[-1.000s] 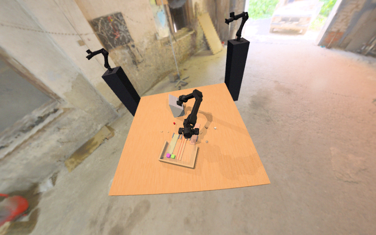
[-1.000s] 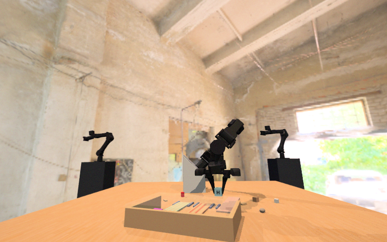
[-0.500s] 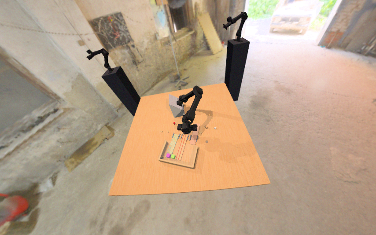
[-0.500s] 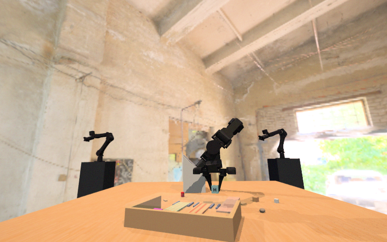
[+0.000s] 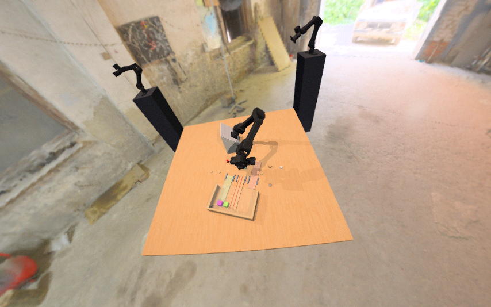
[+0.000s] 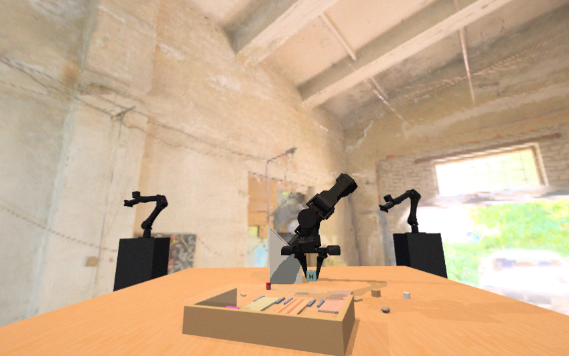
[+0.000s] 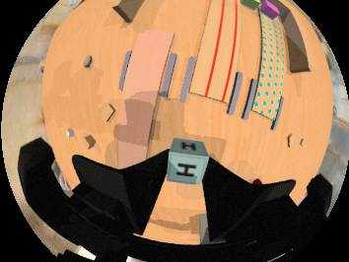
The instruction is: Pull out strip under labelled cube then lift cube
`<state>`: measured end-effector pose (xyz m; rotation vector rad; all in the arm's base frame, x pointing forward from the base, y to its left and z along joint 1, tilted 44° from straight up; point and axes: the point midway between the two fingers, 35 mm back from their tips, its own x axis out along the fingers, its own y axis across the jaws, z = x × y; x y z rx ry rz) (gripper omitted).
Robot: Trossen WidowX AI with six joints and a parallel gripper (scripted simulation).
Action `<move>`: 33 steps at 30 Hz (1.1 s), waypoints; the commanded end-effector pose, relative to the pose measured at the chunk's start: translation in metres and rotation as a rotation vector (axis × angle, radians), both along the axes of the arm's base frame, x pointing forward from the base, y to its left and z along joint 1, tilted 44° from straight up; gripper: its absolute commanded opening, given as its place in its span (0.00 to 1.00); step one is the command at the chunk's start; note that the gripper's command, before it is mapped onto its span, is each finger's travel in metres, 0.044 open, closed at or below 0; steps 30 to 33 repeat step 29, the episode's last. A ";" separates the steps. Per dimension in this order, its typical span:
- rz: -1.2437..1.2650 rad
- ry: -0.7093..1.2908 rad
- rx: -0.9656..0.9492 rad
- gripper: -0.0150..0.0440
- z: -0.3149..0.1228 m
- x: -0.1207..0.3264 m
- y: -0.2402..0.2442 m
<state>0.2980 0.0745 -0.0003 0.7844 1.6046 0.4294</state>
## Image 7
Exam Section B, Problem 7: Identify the pink strip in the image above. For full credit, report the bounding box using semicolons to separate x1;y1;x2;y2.
118;31;175;169

